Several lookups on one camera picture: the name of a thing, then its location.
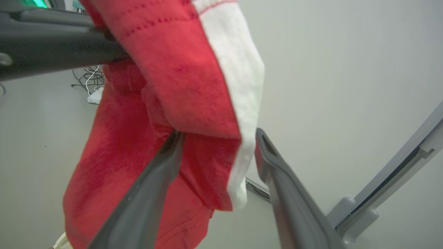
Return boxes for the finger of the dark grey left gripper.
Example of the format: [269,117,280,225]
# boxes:
[0,24,129,82]
[0,10,97,29]

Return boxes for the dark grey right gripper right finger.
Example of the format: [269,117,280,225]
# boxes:
[254,128,347,249]

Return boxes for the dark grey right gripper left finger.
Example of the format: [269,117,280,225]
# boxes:
[88,130,187,249]

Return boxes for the red and white garment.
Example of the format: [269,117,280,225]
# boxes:
[62,0,265,249]

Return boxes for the grey partition foot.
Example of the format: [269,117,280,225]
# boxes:
[326,196,357,229]
[341,207,380,244]

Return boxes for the white power adapter box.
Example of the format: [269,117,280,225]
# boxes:
[87,86,105,105]

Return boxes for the narrow white partition panel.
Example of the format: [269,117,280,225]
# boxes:
[360,131,443,249]

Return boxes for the large white partition panel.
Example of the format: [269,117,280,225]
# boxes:
[237,0,443,222]

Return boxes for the thin white floor cable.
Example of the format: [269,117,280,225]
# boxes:
[84,64,101,96]

